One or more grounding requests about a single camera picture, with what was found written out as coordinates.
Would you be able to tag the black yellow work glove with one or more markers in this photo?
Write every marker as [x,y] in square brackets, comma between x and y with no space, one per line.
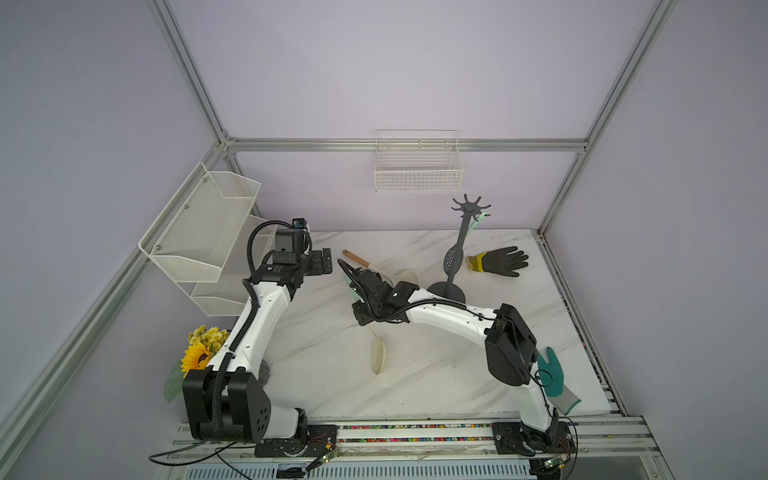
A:
[507,262]

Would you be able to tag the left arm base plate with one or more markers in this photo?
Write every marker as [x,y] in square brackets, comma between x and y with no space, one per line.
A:
[311,441]

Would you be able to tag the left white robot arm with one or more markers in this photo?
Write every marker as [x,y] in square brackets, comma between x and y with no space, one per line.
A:
[226,401]

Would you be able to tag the white mesh two-tier shelf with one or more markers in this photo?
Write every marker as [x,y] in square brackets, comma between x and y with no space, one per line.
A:
[199,239]

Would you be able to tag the aluminium frame rail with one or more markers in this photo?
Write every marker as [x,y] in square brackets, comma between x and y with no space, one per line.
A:
[372,144]

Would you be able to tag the grey skimmer mint handle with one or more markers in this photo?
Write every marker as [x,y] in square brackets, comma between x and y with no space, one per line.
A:
[453,257]

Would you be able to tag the green work glove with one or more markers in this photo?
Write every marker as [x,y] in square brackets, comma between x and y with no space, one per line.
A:
[552,377]

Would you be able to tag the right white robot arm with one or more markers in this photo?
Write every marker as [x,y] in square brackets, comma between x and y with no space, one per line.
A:
[509,344]

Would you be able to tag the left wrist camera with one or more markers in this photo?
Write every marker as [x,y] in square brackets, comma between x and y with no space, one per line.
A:
[293,237]

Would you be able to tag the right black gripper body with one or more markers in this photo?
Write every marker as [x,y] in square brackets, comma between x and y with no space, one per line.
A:
[368,311]

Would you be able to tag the white skimmer wooden handle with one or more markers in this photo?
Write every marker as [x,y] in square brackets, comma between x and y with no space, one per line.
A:
[408,276]

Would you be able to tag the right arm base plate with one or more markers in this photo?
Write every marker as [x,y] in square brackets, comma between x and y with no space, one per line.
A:
[518,439]

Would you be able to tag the white wire wall basket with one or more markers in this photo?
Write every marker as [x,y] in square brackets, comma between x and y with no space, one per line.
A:
[417,171]

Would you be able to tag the yellow artificial sunflower bouquet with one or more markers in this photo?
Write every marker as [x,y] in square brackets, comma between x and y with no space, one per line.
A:
[203,344]

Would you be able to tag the dark grey utensil rack stand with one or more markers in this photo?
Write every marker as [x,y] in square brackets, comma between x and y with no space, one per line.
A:
[471,212]

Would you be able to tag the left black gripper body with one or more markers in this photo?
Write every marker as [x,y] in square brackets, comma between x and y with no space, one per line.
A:
[312,264]

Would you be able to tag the cream skimmer mint handle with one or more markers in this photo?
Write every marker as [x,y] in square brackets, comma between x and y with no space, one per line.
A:
[378,348]

